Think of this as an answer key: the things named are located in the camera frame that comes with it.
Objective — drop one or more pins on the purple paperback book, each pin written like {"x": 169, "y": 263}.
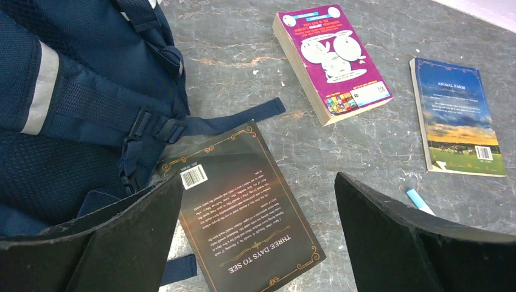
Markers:
{"x": 331, "y": 63}

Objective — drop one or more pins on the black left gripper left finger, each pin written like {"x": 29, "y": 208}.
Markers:
{"x": 121, "y": 247}

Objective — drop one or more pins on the navy blue student backpack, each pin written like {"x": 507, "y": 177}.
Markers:
{"x": 92, "y": 92}

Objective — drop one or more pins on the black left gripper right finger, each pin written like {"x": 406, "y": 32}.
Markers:
{"x": 396, "y": 247}

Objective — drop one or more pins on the blue and white marker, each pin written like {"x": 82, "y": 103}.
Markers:
{"x": 418, "y": 201}

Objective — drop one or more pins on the blue Animal Farm book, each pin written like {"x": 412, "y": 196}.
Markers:
{"x": 454, "y": 119}

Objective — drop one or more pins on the black Three Days book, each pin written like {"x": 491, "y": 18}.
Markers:
{"x": 239, "y": 215}

